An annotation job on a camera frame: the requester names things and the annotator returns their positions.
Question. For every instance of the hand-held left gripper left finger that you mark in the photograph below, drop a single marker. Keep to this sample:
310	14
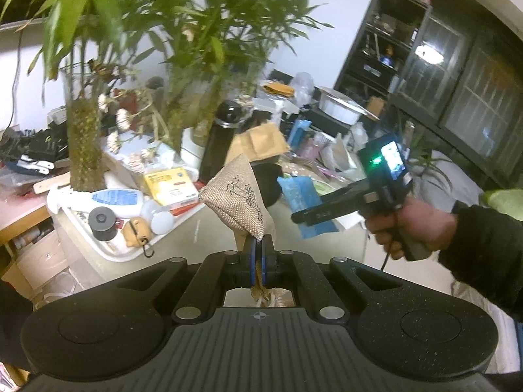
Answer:
253	263

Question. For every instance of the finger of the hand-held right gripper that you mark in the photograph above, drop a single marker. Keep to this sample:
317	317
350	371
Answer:
327	214
345	196

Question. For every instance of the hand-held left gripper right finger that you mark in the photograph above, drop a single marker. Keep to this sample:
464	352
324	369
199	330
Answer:
264	263

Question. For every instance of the blue wet wipes pack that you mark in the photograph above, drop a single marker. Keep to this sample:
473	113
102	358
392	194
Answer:
300	196

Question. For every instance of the burlap sachet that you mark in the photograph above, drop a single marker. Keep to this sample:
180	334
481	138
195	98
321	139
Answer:
235	196

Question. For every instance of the person's right hand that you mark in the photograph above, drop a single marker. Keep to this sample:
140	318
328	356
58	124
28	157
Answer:
425	226

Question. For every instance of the pile of clear plastic packets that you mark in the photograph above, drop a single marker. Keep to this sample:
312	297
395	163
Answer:
333	155

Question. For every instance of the green spider plant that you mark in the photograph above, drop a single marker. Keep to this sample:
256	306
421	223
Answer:
429	167

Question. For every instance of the black round plush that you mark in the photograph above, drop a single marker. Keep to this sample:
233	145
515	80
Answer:
267	183

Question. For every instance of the light blue packet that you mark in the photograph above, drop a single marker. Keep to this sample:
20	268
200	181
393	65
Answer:
298	134

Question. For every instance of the black flat box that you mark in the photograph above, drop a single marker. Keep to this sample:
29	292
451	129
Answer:
322	120

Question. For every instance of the metal rimmed white bowl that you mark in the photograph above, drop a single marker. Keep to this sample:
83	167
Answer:
343	104

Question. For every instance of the red packet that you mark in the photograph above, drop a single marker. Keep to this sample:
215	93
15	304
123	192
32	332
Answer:
186	211

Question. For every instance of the brown paper bag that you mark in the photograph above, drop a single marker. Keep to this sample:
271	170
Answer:
261	143

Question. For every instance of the white translucent plastic bottle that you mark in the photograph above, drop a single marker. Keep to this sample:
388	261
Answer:
161	220

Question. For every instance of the yellow white medicine box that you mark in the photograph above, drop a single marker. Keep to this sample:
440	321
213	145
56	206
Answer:
171	186

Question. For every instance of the clear plastic bag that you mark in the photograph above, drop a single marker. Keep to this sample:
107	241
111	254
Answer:
303	85

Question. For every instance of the black glass door cabinet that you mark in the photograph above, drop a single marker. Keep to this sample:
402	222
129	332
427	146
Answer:
449	69

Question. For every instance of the tan pouch with carabiner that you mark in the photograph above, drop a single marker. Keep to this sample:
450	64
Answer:
137	232

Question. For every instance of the black thermos bottle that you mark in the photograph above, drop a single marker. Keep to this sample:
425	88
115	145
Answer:
218	147

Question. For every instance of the light green fleece cloth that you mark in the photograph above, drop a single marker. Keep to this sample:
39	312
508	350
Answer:
504	202

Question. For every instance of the white plastic tray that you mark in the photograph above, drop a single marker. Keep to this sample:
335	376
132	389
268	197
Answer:
118	253

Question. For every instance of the white lotion bottle blue label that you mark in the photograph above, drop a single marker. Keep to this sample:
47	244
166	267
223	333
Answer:
110	200

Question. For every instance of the black cylindrical jar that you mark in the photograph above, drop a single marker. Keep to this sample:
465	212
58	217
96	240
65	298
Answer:
102	222

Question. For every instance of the bamboo plant in wide vase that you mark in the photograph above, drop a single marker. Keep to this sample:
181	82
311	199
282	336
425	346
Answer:
212	77

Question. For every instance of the dried white flowers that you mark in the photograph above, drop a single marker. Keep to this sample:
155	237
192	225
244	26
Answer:
120	118

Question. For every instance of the bamboo plant in narrow vase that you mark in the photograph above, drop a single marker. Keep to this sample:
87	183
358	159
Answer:
81	130

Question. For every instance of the wooden shelf unit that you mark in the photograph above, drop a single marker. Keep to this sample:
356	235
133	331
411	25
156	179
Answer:
24	220

